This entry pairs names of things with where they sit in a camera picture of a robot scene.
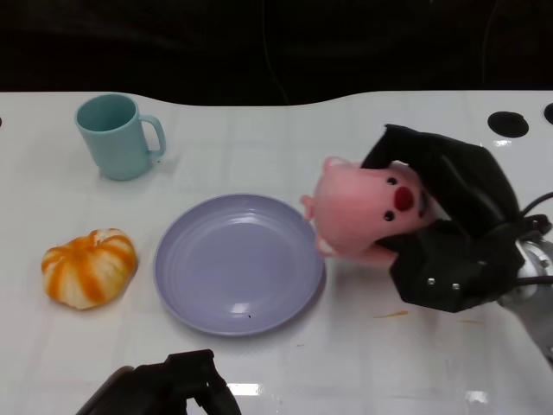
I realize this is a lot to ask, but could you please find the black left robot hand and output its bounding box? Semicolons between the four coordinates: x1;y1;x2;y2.
75;348;243;415

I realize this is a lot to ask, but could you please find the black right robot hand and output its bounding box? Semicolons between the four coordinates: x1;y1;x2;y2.
360;124;526;313

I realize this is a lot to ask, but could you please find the pink plush doll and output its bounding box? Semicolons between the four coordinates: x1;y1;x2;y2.
301;156;442;265

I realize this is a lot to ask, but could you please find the lavender round plate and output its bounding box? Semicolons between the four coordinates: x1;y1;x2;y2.
153;193;327;338

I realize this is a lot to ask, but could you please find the orange white striped pumpkin toy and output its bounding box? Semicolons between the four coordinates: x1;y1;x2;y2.
41;227;139;311

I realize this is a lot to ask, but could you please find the teal plastic mug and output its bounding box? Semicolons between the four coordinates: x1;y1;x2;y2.
73;93;168;182

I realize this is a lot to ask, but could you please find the black backdrop cloth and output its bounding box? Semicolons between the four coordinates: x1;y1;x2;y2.
0;0;553;108

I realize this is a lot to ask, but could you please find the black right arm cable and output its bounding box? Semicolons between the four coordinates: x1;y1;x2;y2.
516;192;553;226

